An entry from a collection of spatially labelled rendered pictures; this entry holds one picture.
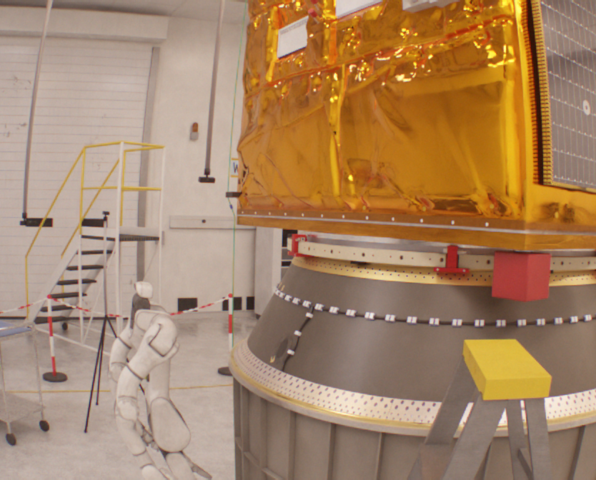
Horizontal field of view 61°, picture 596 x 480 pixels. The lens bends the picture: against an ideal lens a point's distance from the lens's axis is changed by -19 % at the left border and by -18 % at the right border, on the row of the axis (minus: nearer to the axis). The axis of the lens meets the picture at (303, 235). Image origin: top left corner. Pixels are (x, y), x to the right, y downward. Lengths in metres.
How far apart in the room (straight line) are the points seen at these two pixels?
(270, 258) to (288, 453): 7.75
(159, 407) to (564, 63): 1.87
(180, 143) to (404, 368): 8.35
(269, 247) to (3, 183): 4.73
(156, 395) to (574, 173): 1.67
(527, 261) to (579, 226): 0.32
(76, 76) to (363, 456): 8.39
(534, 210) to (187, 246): 8.68
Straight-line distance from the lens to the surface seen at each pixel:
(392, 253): 2.08
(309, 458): 2.18
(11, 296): 9.42
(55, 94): 9.52
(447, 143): 1.84
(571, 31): 1.96
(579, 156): 1.85
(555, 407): 2.01
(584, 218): 1.96
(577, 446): 2.14
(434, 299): 2.04
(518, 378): 1.18
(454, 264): 2.00
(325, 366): 2.12
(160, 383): 2.22
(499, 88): 1.72
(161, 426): 2.23
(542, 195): 1.72
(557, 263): 2.12
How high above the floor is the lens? 1.83
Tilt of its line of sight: 2 degrees down
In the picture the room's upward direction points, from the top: 2 degrees clockwise
